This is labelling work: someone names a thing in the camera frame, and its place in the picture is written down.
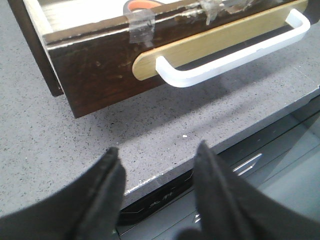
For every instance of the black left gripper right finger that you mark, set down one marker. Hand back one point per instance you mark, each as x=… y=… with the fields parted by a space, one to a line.
x=232 y=209

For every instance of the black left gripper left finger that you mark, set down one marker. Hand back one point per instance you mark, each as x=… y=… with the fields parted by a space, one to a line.
x=87 y=209

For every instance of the white drawer handle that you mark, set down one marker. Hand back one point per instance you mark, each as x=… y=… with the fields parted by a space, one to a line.
x=191 y=77

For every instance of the wooden drawer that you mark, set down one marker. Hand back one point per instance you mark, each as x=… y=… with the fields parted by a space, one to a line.
x=87 y=41

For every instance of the grey orange scissors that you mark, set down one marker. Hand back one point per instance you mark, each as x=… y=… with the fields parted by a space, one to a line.
x=132 y=5

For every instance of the dark wooden drawer cabinet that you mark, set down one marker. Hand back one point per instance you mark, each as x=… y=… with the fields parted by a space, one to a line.
x=29 y=32

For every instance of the clear tape piece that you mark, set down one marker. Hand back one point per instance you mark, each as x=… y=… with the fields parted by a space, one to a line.
x=141 y=26

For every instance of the silver cabinet handle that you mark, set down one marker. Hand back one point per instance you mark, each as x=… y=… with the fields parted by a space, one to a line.
x=247 y=165

